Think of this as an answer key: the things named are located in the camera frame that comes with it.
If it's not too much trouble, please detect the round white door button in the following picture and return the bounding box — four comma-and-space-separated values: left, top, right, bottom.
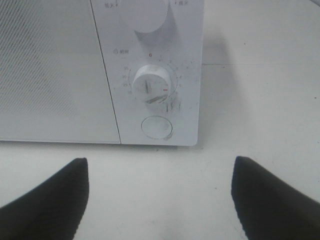
141, 115, 173, 140

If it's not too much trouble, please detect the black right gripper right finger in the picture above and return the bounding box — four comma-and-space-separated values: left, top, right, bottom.
231, 156, 320, 240

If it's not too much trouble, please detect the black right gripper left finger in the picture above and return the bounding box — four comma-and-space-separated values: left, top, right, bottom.
0, 158, 90, 240

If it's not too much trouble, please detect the white microwave oven body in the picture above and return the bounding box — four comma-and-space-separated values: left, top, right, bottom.
91, 0, 205, 146

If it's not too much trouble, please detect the white microwave knob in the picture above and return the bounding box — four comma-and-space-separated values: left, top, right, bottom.
132, 64, 172, 104
118, 0, 169, 34

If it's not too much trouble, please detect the white microwave door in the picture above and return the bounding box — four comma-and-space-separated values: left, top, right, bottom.
0, 0, 120, 144

